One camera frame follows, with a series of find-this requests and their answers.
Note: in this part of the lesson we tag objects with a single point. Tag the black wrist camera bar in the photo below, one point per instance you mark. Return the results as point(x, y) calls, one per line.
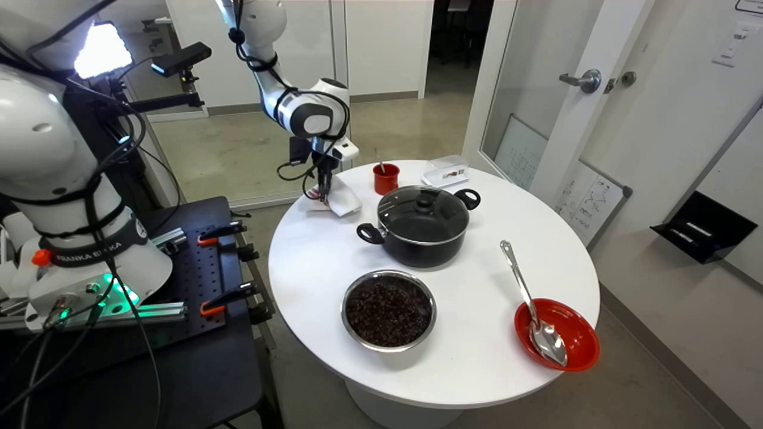
point(300, 148)

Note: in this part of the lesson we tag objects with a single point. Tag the bright panel lamp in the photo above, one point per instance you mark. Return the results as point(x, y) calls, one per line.
point(104, 51)

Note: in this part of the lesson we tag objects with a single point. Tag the metal spoon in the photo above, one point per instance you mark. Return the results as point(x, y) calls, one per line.
point(525, 289)

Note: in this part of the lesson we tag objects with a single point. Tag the small whiteboard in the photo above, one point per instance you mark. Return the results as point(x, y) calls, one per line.
point(592, 204)

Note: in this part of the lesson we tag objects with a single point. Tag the black stereo camera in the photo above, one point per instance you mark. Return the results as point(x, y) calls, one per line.
point(183, 57)

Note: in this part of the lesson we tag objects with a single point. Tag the white towel with red stripes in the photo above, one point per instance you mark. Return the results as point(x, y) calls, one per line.
point(347, 199)

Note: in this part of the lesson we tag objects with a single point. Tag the glass pot lid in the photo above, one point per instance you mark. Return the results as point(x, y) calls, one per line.
point(420, 216)

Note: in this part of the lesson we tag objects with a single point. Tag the white wall sign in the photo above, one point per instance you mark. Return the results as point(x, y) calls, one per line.
point(749, 5)

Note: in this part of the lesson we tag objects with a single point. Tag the clear plastic container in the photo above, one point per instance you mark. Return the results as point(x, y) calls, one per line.
point(444, 175)

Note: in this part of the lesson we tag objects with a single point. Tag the steel bowl of coffee beans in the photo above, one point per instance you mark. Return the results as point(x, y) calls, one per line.
point(390, 310)

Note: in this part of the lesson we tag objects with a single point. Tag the white door with glass panel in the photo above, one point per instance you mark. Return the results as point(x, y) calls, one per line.
point(617, 49)

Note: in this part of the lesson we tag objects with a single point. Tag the black robot cart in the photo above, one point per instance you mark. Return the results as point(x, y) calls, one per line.
point(183, 358)

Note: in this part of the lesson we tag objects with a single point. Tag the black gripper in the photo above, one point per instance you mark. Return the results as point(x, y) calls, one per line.
point(325, 162)

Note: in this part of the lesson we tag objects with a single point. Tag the red bowl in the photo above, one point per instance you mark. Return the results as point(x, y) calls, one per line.
point(575, 335)

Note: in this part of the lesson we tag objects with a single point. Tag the red mug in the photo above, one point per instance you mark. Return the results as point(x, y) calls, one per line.
point(384, 181)

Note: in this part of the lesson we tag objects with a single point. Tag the black cooking pot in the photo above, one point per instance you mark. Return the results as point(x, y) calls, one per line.
point(418, 250)

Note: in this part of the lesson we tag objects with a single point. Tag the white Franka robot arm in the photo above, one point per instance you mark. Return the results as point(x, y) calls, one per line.
point(48, 150)

